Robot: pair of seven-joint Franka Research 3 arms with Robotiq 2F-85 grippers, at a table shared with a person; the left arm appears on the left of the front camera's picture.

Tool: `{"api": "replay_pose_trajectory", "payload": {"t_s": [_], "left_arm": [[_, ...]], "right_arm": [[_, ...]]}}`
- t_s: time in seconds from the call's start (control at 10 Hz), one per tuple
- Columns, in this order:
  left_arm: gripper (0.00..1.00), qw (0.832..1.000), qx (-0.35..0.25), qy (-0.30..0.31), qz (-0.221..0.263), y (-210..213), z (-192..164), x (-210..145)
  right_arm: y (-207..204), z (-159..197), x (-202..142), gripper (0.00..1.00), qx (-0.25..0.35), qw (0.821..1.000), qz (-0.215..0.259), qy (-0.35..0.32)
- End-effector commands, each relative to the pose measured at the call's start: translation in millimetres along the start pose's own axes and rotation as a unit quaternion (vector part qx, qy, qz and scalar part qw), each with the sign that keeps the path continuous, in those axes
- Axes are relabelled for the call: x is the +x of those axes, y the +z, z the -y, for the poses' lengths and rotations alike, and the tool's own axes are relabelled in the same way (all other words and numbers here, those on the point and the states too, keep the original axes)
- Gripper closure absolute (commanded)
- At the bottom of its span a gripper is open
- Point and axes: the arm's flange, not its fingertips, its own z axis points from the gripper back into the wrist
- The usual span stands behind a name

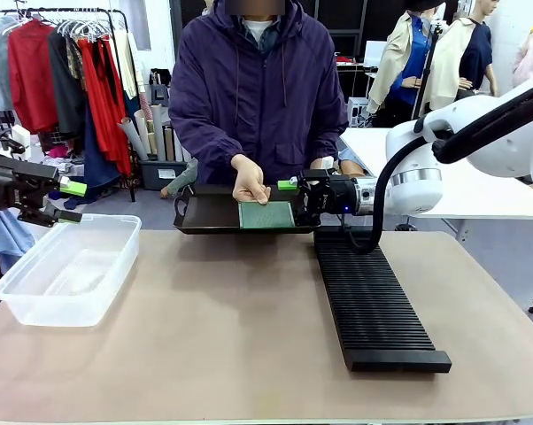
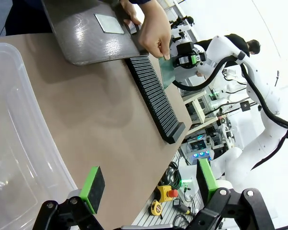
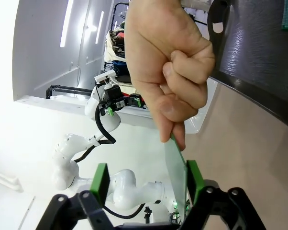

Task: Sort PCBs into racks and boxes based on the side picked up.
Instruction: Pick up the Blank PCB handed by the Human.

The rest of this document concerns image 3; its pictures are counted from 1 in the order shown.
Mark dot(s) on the person's left hand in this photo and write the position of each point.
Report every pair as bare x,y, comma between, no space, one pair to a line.
158,60

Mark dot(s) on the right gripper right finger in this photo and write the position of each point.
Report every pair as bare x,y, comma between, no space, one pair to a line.
194,179

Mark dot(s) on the black metal tube frame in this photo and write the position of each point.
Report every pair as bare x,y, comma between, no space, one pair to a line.
62,89

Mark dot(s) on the black clothes rack frame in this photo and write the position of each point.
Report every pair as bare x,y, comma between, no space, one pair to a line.
117,14

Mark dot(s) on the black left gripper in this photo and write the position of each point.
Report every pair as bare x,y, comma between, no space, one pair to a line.
113,92

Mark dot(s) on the cream hanging garment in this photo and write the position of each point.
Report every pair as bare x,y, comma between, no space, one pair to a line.
108,48

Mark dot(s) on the red hanging jacket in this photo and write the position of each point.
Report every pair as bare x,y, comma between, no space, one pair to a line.
120,36

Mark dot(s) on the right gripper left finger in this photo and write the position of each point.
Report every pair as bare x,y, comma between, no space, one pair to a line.
99,184

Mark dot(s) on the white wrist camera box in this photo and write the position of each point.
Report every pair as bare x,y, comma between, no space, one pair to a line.
104,76

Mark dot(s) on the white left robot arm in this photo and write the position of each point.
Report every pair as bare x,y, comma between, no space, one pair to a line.
125,189

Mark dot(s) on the black plastic tray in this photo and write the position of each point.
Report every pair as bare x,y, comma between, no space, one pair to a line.
254,48

